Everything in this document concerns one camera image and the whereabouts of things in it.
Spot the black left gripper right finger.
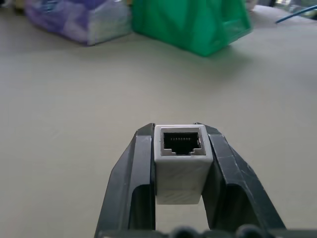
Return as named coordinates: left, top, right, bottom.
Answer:
left=194, top=121, right=288, bottom=232

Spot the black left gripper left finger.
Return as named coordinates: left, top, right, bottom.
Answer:
left=94, top=122, right=157, bottom=238

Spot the white RJ45 coupler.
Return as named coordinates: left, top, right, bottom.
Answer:
left=154, top=124, right=214, bottom=205

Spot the green plastic bin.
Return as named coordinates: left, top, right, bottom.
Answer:
left=130, top=0, right=253, bottom=58

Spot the purple white patterned package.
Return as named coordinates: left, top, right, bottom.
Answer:
left=24, top=0, right=132, bottom=47

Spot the blue cable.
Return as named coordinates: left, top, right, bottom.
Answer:
left=275, top=5, right=317, bottom=25

